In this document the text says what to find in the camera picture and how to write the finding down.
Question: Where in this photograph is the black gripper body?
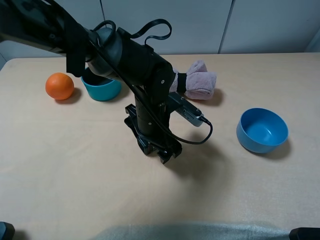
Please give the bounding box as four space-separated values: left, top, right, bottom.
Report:
124 97 182 157

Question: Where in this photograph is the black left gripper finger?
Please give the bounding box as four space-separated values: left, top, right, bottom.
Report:
157 150 174 165

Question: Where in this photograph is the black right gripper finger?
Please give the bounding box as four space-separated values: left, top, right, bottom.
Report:
136 135 149 151

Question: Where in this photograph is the black gum box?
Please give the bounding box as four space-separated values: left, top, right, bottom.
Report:
141 144 159 156

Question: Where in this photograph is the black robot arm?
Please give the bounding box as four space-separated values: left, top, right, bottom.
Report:
0 0 182 163

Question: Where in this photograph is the black robot base left corner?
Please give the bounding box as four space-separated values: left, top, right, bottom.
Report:
0 221 15 240

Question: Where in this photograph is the black robot base right corner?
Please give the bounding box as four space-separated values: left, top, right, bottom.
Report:
289 227 320 240

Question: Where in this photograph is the rolled pink towel, black band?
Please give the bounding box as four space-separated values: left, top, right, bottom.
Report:
169 60 217 101

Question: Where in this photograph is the grey cloth at table edge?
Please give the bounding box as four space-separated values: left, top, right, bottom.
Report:
93 221 290 240

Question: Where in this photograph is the orange fruit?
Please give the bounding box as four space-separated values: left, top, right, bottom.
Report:
45 72 75 100

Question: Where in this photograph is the blue plastic bowl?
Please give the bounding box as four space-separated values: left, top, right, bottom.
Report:
236 107 289 154

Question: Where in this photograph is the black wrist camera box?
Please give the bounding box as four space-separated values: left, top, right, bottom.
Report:
167 92 204 127

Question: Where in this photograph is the teal saucepan with handle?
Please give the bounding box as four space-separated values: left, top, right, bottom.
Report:
81 67 122 102

